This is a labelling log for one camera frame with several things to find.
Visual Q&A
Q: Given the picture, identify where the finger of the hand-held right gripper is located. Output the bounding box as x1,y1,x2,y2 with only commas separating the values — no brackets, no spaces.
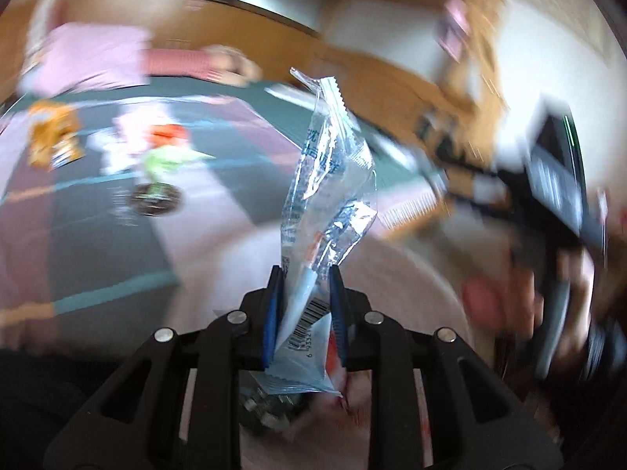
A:
416,110,456,157
431,166,510,216

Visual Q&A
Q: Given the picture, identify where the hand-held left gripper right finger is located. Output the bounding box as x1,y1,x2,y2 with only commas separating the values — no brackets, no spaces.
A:
329,265,564,470

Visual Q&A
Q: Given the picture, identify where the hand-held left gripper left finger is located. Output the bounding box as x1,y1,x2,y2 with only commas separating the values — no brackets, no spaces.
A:
44,265,285,470

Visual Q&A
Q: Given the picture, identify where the clear blue plastic wrapper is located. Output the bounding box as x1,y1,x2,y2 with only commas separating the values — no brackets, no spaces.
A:
265,67,379,398

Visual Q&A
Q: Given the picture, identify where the light green packet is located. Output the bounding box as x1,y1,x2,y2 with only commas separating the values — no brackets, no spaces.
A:
142,149,216,184

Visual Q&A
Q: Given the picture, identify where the small orange packet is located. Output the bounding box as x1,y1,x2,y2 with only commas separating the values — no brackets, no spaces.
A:
149,125,189,146

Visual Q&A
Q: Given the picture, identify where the pink wrapper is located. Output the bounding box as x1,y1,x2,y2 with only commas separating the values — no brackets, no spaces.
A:
112,112,158,154

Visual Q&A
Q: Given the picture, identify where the orange yellow snack bag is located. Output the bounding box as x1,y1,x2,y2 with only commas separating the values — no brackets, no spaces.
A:
27,100,84,170

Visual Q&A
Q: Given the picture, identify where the person's right hand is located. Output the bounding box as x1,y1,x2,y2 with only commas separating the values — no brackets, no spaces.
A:
463,252,547,336

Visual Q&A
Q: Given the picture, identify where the pink hanging cloth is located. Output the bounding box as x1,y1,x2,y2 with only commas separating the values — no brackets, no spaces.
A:
443,0,478,60

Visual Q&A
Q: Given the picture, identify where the white framed board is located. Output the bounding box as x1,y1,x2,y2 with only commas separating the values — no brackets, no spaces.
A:
265,83,314,108

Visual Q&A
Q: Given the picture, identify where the pink grey plaid sheet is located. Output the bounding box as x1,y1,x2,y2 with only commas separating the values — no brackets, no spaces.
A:
0,93,437,348

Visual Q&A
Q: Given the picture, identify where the striped shirt plush doll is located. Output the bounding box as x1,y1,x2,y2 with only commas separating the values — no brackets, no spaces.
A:
147,45,263,86

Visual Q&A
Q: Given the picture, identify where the pink pillow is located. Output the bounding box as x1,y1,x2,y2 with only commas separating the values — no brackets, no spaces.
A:
24,22,152,94

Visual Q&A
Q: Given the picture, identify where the wooden bunk bed frame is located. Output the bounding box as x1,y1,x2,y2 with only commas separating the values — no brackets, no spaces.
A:
0,0,535,236

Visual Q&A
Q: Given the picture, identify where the wooden wall cabinet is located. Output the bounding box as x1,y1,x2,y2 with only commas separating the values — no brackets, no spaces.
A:
29,0,442,90

